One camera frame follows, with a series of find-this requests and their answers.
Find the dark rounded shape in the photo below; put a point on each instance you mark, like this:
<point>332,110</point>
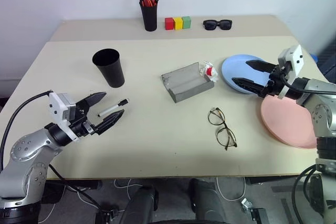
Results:
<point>207,203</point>
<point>140,205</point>

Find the black sunglasses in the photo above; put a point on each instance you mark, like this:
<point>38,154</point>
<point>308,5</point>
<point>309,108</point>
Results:
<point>210,25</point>

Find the small grey metal connector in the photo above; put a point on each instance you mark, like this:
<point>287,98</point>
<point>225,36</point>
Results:
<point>246,204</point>

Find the white red wrapper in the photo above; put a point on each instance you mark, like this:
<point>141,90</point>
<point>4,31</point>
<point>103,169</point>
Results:
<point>210,72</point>

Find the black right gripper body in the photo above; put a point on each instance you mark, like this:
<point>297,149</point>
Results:
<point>275,77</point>

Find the wide black plastic cup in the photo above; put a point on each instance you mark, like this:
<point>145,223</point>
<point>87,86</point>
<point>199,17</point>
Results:
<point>110,74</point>

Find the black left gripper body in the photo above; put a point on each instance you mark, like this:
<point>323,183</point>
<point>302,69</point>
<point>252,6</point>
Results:
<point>81,119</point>

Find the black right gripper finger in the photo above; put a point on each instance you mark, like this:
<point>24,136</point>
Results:
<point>252,87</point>
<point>262,66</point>

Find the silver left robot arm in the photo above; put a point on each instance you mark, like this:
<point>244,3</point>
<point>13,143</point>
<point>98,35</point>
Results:
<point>26,153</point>

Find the light blue plate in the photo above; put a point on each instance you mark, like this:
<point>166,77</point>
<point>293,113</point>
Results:
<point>236,68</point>

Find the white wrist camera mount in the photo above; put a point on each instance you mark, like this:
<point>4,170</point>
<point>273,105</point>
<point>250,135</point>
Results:
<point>298,58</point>
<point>56,107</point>

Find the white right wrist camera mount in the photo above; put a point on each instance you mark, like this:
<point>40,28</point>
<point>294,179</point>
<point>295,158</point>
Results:
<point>298,58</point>

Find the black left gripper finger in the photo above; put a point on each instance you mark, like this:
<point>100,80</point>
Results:
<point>95,98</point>
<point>110,121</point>

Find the white marker with black cap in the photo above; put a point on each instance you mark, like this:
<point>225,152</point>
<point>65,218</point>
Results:
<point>113,107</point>

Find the pink plate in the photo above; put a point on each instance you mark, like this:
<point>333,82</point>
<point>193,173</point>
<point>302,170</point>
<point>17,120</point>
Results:
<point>286,121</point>

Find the tall black tool holder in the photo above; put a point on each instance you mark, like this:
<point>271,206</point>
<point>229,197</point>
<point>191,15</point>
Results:
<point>150,19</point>

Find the red wooden block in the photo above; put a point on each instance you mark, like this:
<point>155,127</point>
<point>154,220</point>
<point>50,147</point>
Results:
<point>169,23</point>

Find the small blue object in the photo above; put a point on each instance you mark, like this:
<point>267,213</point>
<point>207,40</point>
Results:
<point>314,57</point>

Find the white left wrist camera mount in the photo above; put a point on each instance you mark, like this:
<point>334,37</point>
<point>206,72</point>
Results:
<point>56,107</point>

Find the thin framed tortoiseshell eyeglasses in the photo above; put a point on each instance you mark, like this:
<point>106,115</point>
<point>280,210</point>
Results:
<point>217,117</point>

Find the green wooden block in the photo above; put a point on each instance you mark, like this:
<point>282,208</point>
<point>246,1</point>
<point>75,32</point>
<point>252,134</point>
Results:
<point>186,22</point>

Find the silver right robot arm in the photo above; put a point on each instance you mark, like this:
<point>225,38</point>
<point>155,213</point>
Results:
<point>323,103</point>

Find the yellow wooden block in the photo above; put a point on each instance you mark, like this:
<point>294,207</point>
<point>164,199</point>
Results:
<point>178,23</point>

